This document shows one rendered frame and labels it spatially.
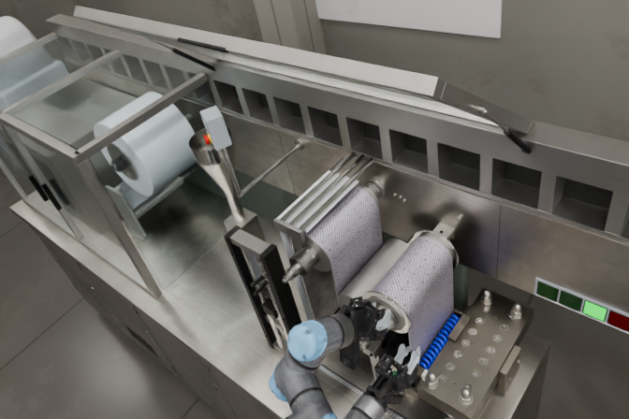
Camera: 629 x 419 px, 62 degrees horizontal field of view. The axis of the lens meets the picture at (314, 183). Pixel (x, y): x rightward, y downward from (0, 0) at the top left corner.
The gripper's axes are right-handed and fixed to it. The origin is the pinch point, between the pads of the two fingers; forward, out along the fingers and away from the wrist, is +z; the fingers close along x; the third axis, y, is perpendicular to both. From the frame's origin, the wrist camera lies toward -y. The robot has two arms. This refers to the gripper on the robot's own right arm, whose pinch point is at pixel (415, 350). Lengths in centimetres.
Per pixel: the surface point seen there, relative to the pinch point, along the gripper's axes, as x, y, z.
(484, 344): -13.2, -6.0, 15.2
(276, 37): 188, 1, 143
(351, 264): 23.7, 16.7, 5.8
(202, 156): 75, 42, 2
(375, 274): 16.7, 14.4, 7.7
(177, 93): 102, 51, 16
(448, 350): -5.7, -6.0, 8.2
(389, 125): 23, 50, 31
